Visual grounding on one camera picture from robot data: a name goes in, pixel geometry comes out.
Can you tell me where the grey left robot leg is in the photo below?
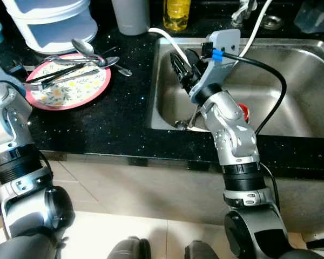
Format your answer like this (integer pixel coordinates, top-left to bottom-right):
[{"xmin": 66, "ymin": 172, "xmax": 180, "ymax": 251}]
[{"xmin": 107, "ymin": 236, "xmax": 152, "ymax": 259}]

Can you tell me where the grey plastic cup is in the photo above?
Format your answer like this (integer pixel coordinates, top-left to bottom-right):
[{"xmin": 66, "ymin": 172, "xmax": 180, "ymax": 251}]
[{"xmin": 111, "ymin": 0, "xmax": 151, "ymax": 36}]

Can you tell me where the grey robot leg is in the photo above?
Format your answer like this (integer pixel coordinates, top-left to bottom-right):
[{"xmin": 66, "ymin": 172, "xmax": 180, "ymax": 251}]
[
  {"xmin": 107, "ymin": 236, "xmax": 152, "ymax": 259},
  {"xmin": 184, "ymin": 240, "xmax": 223, "ymax": 259}
]

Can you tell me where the black chopstick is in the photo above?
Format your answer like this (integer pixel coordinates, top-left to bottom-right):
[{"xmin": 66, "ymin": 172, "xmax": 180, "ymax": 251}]
[
  {"xmin": 42, "ymin": 67, "xmax": 90, "ymax": 87},
  {"xmin": 29, "ymin": 63, "xmax": 86, "ymax": 83}
]

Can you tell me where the white round plastic container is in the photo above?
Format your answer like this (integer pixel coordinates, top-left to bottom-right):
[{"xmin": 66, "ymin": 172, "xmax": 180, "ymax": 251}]
[
  {"xmin": 2, "ymin": 0, "xmax": 92, "ymax": 23},
  {"xmin": 13, "ymin": 10, "xmax": 98, "ymax": 55}
]

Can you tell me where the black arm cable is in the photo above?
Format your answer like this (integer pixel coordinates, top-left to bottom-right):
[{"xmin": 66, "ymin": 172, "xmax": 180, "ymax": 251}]
[{"xmin": 202, "ymin": 46, "xmax": 288, "ymax": 211}]

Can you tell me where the stainless steel sink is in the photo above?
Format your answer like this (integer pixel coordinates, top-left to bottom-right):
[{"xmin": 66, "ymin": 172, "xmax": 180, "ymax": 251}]
[{"xmin": 147, "ymin": 37, "xmax": 324, "ymax": 139}]

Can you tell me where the chrome faucet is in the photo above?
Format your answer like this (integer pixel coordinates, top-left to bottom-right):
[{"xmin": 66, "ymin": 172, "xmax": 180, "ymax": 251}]
[{"xmin": 231, "ymin": 0, "xmax": 258, "ymax": 28}]

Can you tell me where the yellow oil bottle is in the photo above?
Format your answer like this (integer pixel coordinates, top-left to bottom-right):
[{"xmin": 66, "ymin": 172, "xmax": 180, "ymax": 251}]
[{"xmin": 163, "ymin": 0, "xmax": 191, "ymax": 32}]

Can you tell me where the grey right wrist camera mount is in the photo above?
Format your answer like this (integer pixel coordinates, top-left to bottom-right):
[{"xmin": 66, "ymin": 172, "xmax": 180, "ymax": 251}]
[{"xmin": 189, "ymin": 29, "xmax": 241, "ymax": 104}]

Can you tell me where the white flexible hose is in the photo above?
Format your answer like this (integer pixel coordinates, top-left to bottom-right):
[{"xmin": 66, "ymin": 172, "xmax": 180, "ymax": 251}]
[{"xmin": 148, "ymin": 0, "xmax": 274, "ymax": 69}]

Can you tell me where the black bar white bracket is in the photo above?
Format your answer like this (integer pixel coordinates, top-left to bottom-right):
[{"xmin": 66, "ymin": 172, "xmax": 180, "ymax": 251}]
[{"xmin": 304, "ymin": 232, "xmax": 324, "ymax": 252}]

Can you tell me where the large metal spoon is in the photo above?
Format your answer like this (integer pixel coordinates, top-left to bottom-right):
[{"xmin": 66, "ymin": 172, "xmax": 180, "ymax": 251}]
[{"xmin": 71, "ymin": 38, "xmax": 133, "ymax": 77}]

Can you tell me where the metal drain strainer ring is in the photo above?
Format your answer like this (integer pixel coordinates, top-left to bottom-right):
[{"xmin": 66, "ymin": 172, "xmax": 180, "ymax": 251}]
[{"xmin": 262, "ymin": 15, "xmax": 285, "ymax": 31}]

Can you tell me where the red plastic cup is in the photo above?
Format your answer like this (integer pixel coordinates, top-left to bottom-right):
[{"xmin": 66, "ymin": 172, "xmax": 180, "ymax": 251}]
[{"xmin": 238, "ymin": 104, "xmax": 252, "ymax": 122}]

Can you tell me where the clear plastic container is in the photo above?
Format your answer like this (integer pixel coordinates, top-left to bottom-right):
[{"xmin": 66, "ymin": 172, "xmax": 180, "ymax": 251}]
[{"xmin": 293, "ymin": 0, "xmax": 324, "ymax": 34}]

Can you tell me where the floral plate pink rim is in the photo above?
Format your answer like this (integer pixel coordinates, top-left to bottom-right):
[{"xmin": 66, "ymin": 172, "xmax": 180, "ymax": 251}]
[{"xmin": 25, "ymin": 52, "xmax": 112, "ymax": 111}]

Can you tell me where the grey right robot leg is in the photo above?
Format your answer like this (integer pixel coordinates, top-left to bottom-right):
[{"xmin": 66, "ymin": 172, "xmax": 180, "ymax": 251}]
[{"xmin": 184, "ymin": 240, "xmax": 223, "ymax": 259}]

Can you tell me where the small metal spoon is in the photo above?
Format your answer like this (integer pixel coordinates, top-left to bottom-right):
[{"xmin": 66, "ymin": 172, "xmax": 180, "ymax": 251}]
[{"xmin": 43, "ymin": 55, "xmax": 121, "ymax": 69}]

